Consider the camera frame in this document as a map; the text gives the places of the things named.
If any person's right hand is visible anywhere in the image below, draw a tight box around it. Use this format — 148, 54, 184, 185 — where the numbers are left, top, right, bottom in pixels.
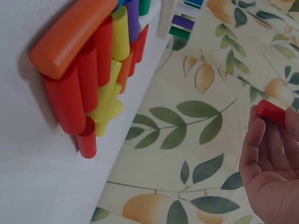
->
239, 105, 299, 224

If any red wooden cylinder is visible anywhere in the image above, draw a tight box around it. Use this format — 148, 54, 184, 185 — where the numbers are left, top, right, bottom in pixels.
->
256, 99, 287, 128

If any green wooden peg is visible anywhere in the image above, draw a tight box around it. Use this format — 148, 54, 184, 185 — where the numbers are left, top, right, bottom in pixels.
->
168, 25, 192, 41

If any purple wooden peg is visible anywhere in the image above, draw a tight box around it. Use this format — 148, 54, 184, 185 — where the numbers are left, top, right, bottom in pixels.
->
171, 14, 196, 30

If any pile of coloured wooden blocks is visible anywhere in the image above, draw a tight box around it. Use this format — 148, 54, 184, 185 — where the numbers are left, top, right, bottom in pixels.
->
43, 0, 153, 160

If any orange long rounded bar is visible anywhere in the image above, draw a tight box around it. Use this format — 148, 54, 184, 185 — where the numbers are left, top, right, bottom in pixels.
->
28, 0, 119, 80

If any white wooden frame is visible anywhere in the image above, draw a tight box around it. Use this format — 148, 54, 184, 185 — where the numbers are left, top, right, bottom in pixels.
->
157, 0, 180, 40

